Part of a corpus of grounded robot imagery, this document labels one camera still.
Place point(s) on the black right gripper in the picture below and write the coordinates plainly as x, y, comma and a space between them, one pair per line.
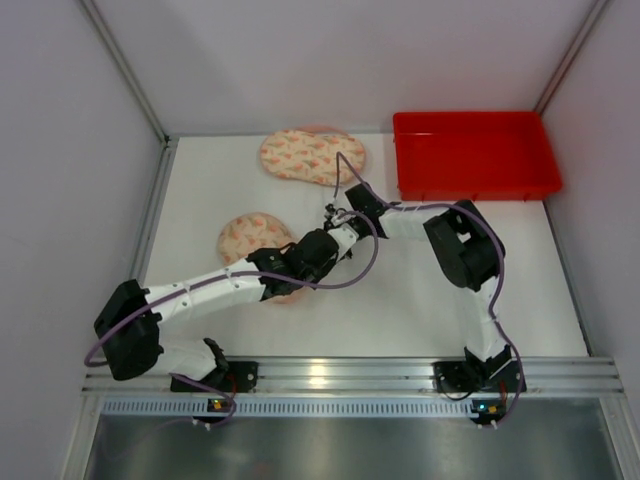
364, 201

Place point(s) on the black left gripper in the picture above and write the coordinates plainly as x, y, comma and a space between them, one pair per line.
311, 258

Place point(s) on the floral mesh laundry bag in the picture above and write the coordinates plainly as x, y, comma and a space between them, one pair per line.
309, 154

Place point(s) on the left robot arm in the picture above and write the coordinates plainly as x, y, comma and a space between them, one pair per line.
134, 327

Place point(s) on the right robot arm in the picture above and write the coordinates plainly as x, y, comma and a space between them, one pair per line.
468, 252

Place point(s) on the red plastic tray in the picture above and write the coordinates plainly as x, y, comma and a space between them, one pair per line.
486, 156

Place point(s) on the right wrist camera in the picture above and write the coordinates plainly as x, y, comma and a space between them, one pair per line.
333, 213

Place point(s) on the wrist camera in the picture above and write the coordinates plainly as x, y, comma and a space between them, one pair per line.
333, 213
345, 237

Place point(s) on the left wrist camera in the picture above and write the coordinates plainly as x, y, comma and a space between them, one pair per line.
345, 237

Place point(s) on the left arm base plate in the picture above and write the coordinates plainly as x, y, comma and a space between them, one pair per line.
231, 377

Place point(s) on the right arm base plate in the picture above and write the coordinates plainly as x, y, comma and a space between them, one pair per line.
461, 377

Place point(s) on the slotted cable duct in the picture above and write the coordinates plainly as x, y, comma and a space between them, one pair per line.
290, 407

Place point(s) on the aluminium front rail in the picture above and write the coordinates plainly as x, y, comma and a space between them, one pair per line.
544, 376

